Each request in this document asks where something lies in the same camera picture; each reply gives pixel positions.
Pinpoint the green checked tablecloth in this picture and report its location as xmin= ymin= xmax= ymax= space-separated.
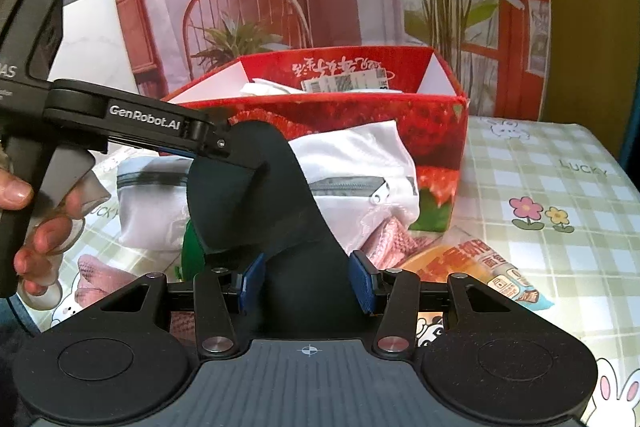
xmin=27 ymin=114 xmax=640 ymax=427

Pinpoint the orange snack packet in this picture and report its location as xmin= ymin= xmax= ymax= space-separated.
xmin=399 ymin=227 xmax=557 ymax=314

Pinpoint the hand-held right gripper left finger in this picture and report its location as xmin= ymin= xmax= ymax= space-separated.
xmin=97 ymin=253 xmax=267 ymax=358

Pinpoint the pink knitted cloth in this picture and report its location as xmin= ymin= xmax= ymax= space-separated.
xmin=76 ymin=253 xmax=197 ymax=334
xmin=360 ymin=216 xmax=427 ymax=272

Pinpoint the red strawberry print cardboard box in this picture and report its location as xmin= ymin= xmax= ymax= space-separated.
xmin=162 ymin=46 xmax=472 ymax=234

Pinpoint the green fabric pouch with tassels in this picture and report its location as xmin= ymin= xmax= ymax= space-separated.
xmin=178 ymin=218 xmax=207 ymax=282

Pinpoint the teal curtain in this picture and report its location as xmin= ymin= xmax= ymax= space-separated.
xmin=617 ymin=94 xmax=640 ymax=194

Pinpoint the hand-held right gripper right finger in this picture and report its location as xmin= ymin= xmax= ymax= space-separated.
xmin=349 ymin=251 xmax=523 ymax=357

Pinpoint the person's left hand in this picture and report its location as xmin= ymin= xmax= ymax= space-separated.
xmin=0 ymin=166 xmax=112 ymax=311

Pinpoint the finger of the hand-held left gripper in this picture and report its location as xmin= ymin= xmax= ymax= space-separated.
xmin=159 ymin=109 xmax=273 ymax=174

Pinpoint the white mesh zipper bag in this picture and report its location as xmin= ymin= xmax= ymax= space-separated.
xmin=116 ymin=156 xmax=197 ymax=254
xmin=289 ymin=119 xmax=420 ymax=254

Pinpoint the black fabric piece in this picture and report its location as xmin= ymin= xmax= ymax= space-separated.
xmin=186 ymin=121 xmax=362 ymax=344

